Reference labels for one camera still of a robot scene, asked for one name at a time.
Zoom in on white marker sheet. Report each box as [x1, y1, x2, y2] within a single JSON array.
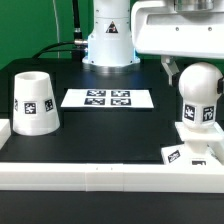
[[61, 89, 154, 109]]

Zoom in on thin white cable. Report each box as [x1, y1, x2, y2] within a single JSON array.
[[52, 0, 62, 59]]

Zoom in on white wall block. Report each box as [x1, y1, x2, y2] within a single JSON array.
[[211, 121, 224, 166], [0, 119, 11, 150]]

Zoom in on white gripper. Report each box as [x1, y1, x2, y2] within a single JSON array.
[[131, 0, 224, 86]]

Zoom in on white lamp shade cone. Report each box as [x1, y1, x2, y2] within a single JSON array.
[[13, 71, 60, 136]]

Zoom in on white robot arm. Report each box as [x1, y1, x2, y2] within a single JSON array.
[[83, 0, 224, 80]]

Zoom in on white left wall block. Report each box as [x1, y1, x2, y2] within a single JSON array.
[[0, 119, 11, 150]]

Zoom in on white front wall rail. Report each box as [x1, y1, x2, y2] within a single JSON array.
[[0, 163, 224, 193]]

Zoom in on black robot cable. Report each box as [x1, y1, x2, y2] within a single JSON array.
[[31, 0, 89, 60]]

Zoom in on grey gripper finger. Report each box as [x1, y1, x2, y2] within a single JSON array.
[[217, 77, 224, 94]]

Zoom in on white right wall block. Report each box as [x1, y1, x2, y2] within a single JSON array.
[[211, 121, 224, 166]]

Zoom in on white lamp bulb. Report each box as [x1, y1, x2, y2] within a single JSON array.
[[179, 62, 223, 130]]

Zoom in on white lamp base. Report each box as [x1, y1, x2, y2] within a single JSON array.
[[161, 122, 222, 166]]

